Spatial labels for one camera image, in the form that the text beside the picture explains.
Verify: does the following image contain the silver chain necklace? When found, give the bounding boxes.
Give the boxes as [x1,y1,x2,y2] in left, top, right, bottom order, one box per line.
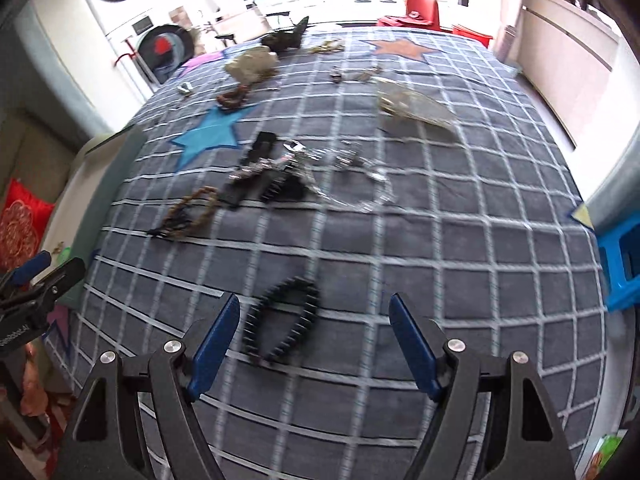
[300,139,397,214]

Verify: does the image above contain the green printed packet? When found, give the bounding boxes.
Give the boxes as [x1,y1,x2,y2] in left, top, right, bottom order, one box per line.
[580,429,630,480]

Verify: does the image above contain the beige hair claw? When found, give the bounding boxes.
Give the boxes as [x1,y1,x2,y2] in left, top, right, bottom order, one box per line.
[224,45,279,86]

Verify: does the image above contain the white washing machine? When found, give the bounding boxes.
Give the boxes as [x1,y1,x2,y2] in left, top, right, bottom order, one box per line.
[104,0,202,87]

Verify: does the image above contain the black folding chair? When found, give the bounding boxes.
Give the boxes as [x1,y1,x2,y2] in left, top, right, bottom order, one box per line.
[214,6,297,46]

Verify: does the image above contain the red plastic stool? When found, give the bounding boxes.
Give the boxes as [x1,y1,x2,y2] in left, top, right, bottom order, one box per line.
[451,23,494,47]

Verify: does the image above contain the blue plastic stool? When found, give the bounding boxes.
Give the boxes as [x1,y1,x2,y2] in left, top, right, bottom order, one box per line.
[596,224,640,313]

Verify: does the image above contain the gold jewelry piece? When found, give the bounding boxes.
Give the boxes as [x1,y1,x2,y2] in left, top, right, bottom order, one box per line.
[309,39,347,57]

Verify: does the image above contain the white radiator cabinet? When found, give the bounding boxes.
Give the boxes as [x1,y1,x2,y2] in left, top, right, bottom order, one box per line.
[499,0,622,148]

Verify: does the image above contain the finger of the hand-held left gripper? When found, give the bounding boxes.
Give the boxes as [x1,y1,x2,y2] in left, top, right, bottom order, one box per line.
[0,257,87,320]
[0,250,52,295]

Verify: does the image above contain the clear plastic bag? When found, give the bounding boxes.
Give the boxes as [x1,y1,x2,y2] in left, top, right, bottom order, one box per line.
[376,76,459,134]

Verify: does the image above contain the leopard print scrunchie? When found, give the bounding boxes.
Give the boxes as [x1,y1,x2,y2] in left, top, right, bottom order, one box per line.
[261,16,311,54]

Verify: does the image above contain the red patterned cushion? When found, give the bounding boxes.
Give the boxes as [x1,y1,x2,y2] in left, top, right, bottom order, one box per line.
[0,177,57,272]

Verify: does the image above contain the grey grid star blanket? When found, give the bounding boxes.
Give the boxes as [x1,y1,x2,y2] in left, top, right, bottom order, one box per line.
[42,24,609,480]

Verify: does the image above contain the red plastic chair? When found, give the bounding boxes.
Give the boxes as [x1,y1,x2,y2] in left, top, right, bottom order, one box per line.
[376,0,444,32]

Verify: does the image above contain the brown bead bracelet black tassel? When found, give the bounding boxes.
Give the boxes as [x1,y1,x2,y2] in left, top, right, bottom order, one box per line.
[146,186,221,242]

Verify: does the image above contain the small dark earrings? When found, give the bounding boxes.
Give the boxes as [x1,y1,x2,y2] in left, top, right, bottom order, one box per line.
[329,66,383,84]

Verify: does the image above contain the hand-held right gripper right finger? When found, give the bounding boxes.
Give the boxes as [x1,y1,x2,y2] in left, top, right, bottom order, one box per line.
[389,292,576,480]

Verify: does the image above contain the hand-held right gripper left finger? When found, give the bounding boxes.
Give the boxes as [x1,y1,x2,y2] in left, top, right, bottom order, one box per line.
[52,292,241,480]

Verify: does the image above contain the silver hairpin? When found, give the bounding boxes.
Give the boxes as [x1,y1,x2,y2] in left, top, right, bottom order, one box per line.
[227,152,302,182]

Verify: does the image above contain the red mop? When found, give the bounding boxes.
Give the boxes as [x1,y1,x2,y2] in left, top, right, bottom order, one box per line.
[111,34,152,97]

